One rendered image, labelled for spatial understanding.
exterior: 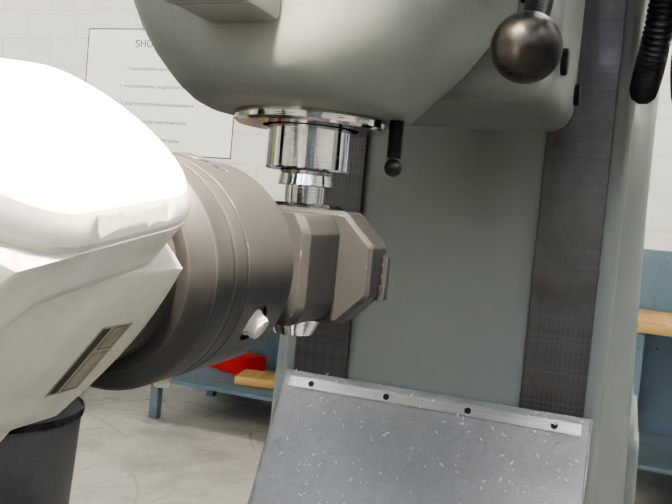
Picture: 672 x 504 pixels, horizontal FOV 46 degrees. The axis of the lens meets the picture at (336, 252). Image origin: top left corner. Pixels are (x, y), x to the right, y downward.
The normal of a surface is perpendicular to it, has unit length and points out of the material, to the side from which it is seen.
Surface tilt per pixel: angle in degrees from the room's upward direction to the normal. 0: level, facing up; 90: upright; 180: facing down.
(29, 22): 90
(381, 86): 134
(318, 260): 90
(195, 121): 90
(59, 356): 129
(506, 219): 90
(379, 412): 63
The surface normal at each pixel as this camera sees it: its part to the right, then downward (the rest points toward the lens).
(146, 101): -0.35, 0.02
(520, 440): -0.28, -0.41
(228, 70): -0.39, 0.66
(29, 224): 0.82, -0.04
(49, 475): 0.88, 0.17
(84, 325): 0.65, 0.70
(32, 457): 0.76, 0.17
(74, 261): 0.72, 0.69
